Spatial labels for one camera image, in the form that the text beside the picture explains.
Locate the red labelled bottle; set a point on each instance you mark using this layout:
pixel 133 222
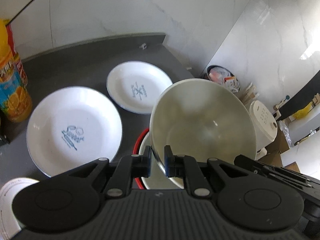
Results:
pixel 17 59

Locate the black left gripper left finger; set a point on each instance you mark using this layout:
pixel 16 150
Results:
pixel 72 199

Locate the large white sweet plate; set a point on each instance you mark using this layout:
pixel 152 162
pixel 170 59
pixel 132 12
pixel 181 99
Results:
pixel 71 127

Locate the cream ceramic bowl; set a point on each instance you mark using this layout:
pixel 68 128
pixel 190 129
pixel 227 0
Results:
pixel 202 119

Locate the orange juice bottle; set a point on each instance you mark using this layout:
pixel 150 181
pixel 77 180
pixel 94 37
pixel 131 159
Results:
pixel 16 102

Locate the brown trash bin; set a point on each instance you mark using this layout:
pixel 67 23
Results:
pixel 223 77

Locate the red rimmed bowl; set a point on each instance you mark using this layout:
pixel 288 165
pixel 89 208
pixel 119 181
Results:
pixel 157 179

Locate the small white clip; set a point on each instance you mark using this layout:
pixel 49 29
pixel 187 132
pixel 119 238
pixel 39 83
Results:
pixel 143 46

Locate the white rice cooker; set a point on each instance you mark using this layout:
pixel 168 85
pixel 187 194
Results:
pixel 265 125

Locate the small white bakery plate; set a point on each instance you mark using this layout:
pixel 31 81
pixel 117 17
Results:
pixel 136 86

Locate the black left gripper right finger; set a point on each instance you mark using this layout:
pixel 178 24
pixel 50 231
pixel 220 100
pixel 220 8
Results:
pixel 246 199

